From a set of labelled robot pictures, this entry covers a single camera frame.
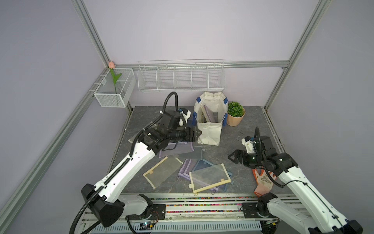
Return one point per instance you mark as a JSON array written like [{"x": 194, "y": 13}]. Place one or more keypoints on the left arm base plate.
[{"x": 152, "y": 212}]

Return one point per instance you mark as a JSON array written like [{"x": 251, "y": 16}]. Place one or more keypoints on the small white wire basket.
[{"x": 105, "y": 92}]

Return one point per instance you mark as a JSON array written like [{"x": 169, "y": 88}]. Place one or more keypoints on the cream canvas tote bag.
[{"x": 218, "y": 104}]

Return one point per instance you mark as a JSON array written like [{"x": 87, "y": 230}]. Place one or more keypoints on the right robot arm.
[{"x": 323, "y": 219}]

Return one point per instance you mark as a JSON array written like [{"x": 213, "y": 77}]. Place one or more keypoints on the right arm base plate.
[{"x": 255, "y": 210}]

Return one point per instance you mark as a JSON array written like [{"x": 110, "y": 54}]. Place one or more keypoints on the dark grey mesh pouch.
[{"x": 197, "y": 154}]

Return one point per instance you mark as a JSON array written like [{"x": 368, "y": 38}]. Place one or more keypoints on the yellow mesh pouch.
[
  {"x": 209, "y": 177},
  {"x": 162, "y": 170},
  {"x": 204, "y": 117},
  {"x": 134, "y": 137}
]

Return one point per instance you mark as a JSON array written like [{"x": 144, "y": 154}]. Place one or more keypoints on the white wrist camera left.
[{"x": 185, "y": 115}]

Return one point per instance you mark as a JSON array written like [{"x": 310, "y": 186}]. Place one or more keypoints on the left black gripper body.
[{"x": 182, "y": 132}]

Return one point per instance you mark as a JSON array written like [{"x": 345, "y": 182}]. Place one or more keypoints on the long white wire shelf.
[{"x": 182, "y": 75}]

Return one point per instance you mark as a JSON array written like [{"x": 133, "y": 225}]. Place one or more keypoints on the artificial pink tulip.
[{"x": 115, "y": 76}]

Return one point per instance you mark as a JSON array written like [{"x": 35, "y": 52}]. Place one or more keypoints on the purple mesh pouch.
[
  {"x": 176, "y": 149},
  {"x": 210, "y": 114}
]

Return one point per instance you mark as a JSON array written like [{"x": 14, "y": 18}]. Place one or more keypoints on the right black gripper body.
[{"x": 251, "y": 160}]

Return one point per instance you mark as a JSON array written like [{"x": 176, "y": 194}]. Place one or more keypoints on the green plant in pot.
[{"x": 235, "y": 113}]

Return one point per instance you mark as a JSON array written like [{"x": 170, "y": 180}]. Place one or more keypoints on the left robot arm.
[{"x": 103, "y": 198}]

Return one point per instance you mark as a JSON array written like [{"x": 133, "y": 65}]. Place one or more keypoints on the red patterned garden glove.
[{"x": 264, "y": 182}]

